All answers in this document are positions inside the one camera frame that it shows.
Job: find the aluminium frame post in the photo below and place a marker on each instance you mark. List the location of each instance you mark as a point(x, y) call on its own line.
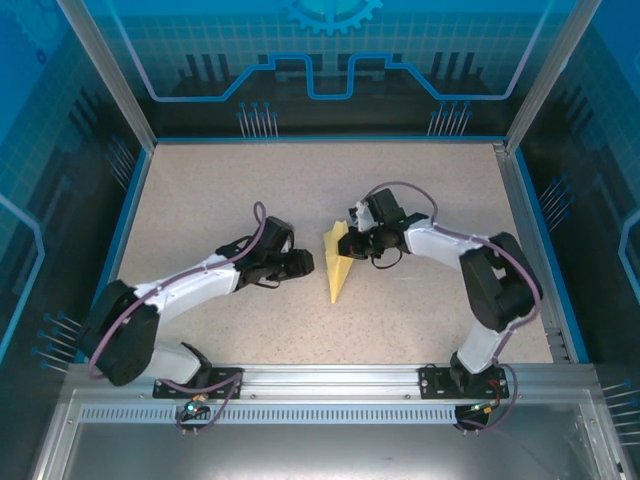
point(115, 85)
point(545, 85)

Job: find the yellow paper sheet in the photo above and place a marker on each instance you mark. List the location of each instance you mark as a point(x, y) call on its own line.
point(336, 270)

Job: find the aluminium side rail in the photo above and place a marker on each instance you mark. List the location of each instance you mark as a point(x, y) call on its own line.
point(525, 240)

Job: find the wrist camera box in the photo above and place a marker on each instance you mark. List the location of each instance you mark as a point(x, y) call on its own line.
point(289, 237)
point(362, 215)

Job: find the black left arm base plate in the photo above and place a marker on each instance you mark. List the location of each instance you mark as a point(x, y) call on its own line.
point(170, 387)

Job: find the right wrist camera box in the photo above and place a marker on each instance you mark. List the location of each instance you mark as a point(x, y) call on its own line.
point(362, 215)

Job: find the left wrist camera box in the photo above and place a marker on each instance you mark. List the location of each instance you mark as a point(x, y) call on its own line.
point(289, 237)

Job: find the blue table border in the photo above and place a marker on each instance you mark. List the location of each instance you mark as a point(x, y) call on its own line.
point(116, 255)

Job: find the metal sheet panel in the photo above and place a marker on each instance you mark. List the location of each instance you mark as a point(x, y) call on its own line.
point(320, 452)

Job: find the aluminium mounting rail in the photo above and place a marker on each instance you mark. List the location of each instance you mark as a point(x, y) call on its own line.
point(325, 380)

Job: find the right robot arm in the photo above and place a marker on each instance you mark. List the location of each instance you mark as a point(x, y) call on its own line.
point(435, 242)

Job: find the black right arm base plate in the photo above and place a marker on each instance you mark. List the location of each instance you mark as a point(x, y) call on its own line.
point(432, 382)

